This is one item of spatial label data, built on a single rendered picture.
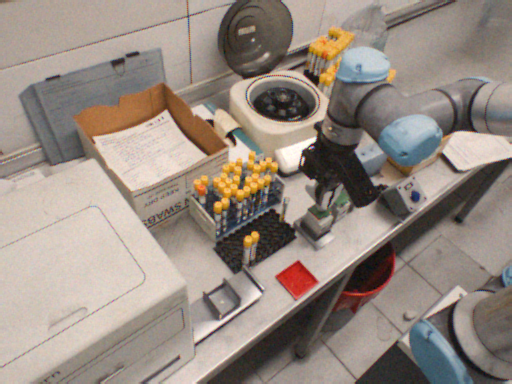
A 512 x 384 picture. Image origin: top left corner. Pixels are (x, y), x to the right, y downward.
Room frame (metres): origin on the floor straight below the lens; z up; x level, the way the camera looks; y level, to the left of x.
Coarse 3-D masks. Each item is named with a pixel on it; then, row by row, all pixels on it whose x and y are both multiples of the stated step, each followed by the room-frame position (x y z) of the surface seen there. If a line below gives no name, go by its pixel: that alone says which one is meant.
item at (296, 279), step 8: (296, 264) 0.46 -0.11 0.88; (280, 272) 0.43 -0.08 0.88; (288, 272) 0.44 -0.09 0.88; (296, 272) 0.44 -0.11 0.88; (304, 272) 0.44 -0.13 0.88; (280, 280) 0.41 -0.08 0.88; (288, 280) 0.42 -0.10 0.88; (296, 280) 0.42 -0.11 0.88; (304, 280) 0.42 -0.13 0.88; (312, 280) 0.43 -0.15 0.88; (288, 288) 0.40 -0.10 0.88; (296, 288) 0.40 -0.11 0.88; (304, 288) 0.40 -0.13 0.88; (312, 288) 0.41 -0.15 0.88; (296, 296) 0.38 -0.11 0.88
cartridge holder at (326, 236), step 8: (304, 216) 0.59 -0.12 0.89; (296, 224) 0.56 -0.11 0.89; (304, 224) 0.55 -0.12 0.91; (304, 232) 0.54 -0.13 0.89; (312, 232) 0.53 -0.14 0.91; (328, 232) 0.55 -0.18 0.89; (312, 240) 0.52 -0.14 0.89; (320, 240) 0.52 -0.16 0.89; (328, 240) 0.53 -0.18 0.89; (320, 248) 0.50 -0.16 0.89
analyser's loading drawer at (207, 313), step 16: (240, 272) 0.40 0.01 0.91; (224, 288) 0.36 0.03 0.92; (240, 288) 0.37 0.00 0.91; (256, 288) 0.37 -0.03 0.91; (192, 304) 0.32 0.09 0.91; (208, 304) 0.32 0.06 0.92; (224, 304) 0.33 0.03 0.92; (240, 304) 0.33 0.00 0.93; (192, 320) 0.29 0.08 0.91; (208, 320) 0.29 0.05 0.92; (224, 320) 0.30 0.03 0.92
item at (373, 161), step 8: (368, 144) 0.77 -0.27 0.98; (376, 144) 0.78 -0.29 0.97; (360, 152) 0.74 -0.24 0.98; (368, 152) 0.74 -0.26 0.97; (376, 152) 0.75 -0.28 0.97; (360, 160) 0.71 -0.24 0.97; (368, 160) 0.72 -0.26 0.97; (376, 160) 0.74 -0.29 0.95; (384, 160) 0.76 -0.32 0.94; (368, 168) 0.73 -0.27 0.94; (376, 168) 0.75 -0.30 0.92; (376, 176) 0.75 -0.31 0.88
